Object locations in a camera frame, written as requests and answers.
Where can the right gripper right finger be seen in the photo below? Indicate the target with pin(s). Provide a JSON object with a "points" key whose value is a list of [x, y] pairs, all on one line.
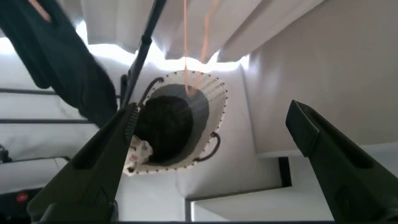
{"points": [[351, 174]]}

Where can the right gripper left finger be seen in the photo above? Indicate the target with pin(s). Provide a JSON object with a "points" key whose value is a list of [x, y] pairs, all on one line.
{"points": [[87, 177]]}

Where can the cream printed garment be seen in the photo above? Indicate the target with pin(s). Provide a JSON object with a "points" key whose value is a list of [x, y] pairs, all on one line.
{"points": [[140, 152]]}

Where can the black garment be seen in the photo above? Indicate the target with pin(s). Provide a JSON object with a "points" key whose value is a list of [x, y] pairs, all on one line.
{"points": [[62, 62]]}

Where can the pink clothes hanger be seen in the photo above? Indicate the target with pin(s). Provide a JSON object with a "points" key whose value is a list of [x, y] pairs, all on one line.
{"points": [[186, 46], [40, 11]]}

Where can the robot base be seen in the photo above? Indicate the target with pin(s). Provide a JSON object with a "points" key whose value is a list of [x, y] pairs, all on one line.
{"points": [[28, 174]]}

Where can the black clothes rack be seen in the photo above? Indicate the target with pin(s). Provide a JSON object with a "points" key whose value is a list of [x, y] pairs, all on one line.
{"points": [[143, 46]]}

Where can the white laundry basket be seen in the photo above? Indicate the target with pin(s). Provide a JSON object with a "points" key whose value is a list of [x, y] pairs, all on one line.
{"points": [[214, 93]]}

